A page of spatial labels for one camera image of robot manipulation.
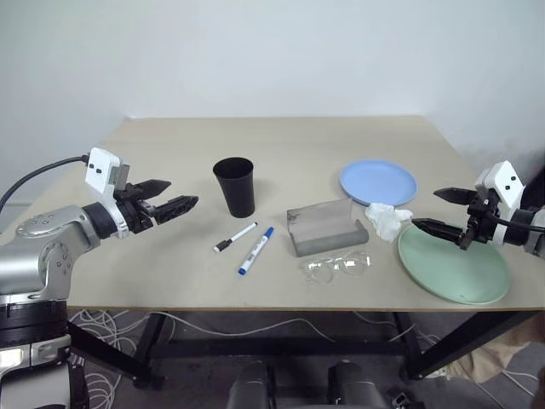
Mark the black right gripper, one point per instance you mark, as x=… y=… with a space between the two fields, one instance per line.
x=479 y=217

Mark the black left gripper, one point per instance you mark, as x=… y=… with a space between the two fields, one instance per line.
x=134 y=213

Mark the dark object behind arm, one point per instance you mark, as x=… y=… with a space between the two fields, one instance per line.
x=535 y=187

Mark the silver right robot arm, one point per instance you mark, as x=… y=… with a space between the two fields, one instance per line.
x=530 y=234

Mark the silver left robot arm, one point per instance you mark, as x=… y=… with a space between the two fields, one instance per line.
x=30 y=260

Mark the green round plate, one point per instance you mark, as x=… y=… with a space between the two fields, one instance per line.
x=455 y=272

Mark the crumpled white tissue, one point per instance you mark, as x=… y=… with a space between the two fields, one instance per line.
x=385 y=219

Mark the black plastic cup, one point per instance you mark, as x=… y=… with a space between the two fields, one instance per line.
x=238 y=191

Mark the blue round plate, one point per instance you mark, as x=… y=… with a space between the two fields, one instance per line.
x=376 y=181

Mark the black-capped whiteboard marker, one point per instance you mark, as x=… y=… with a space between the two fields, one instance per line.
x=236 y=237

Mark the blue-capped whiteboard marker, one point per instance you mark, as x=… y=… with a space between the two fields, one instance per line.
x=255 y=251

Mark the grey open glasses case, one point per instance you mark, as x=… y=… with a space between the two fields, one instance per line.
x=323 y=230

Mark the clear-framed glasses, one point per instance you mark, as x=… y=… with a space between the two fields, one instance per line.
x=317 y=276

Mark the dark rounded shape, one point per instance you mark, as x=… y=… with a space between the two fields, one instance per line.
x=251 y=387
x=355 y=387

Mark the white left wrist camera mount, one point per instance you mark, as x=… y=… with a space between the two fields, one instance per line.
x=100 y=168

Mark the black metal table frame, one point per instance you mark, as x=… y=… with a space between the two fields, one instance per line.
x=277 y=348

